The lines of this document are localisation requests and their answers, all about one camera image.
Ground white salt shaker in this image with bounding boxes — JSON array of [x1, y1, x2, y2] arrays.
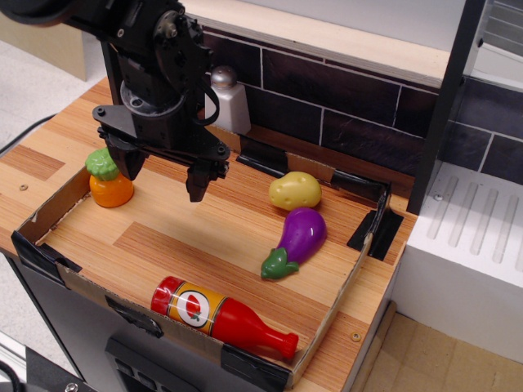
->
[[210, 65, 251, 135]]

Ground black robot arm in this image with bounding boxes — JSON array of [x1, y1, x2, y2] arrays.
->
[[1, 1, 230, 203]]

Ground white dish drying rack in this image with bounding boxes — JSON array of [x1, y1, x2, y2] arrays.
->
[[392, 163, 522, 362]]

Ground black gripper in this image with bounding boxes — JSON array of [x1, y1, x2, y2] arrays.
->
[[92, 96, 230, 203]]

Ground orange toy carrot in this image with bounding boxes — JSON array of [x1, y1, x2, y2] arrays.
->
[[85, 148, 134, 207]]

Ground black vertical post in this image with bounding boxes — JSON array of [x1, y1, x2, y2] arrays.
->
[[407, 0, 493, 215]]

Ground purple toy eggplant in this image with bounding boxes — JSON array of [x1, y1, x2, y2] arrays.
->
[[261, 207, 327, 280]]

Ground yellow toy potato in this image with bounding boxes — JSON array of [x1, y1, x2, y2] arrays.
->
[[269, 171, 322, 211]]

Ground cardboard fence with black tape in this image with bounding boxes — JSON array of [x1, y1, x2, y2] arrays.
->
[[1, 123, 413, 391]]

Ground red hot sauce bottle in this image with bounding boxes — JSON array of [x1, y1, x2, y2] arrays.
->
[[150, 276, 299, 360]]

